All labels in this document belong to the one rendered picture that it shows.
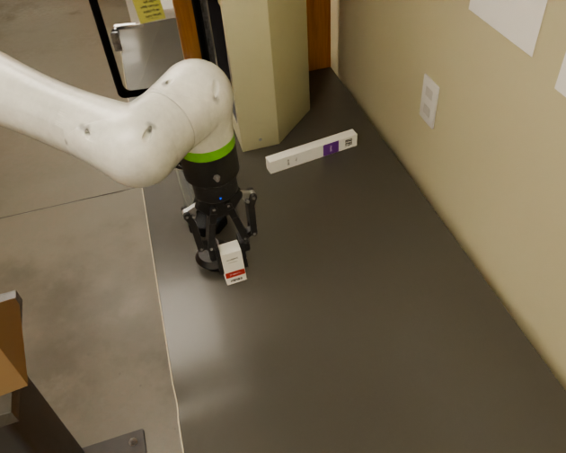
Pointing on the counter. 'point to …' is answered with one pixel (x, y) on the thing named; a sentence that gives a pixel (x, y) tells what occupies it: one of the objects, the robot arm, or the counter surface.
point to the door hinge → (208, 31)
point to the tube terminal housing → (267, 67)
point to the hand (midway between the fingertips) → (230, 254)
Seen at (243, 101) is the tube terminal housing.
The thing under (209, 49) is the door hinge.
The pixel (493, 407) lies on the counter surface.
